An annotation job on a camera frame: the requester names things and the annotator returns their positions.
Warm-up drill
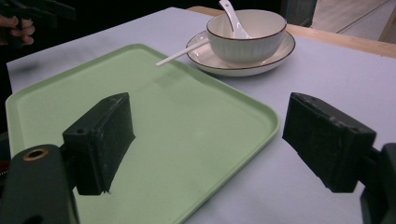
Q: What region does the light green plastic tray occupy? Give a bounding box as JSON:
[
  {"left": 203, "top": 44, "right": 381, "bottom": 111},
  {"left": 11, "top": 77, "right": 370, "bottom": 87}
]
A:
[{"left": 5, "top": 43, "right": 281, "bottom": 224}]

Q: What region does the white plate with dark rim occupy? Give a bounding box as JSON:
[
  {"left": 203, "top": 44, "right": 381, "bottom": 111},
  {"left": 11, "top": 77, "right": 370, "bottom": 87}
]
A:
[{"left": 185, "top": 30, "right": 296, "bottom": 77}]

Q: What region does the white ribbed bowl dark rim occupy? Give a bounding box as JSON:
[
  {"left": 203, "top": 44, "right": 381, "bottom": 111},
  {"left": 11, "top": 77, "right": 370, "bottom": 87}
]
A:
[{"left": 205, "top": 8, "right": 288, "bottom": 65}]

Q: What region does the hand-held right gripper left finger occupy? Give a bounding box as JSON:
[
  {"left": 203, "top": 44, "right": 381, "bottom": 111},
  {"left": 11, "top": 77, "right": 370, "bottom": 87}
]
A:
[{"left": 62, "top": 91, "right": 136, "bottom": 197}]

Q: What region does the white chopstick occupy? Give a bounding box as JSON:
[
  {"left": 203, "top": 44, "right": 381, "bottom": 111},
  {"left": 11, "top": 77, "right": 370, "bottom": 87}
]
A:
[{"left": 155, "top": 37, "right": 210, "bottom": 67}]

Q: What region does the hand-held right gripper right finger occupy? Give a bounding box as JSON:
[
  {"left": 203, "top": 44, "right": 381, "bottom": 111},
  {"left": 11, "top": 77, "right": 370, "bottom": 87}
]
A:
[{"left": 281, "top": 91, "right": 378, "bottom": 194}]

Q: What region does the dark stand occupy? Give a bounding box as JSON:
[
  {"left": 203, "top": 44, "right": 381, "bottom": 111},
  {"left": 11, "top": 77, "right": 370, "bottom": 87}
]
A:
[{"left": 279, "top": 0, "right": 319, "bottom": 28}]

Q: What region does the white ceramic spoon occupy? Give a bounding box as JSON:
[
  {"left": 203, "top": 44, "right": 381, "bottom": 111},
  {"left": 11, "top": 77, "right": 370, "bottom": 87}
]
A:
[{"left": 219, "top": 0, "right": 252, "bottom": 40}]

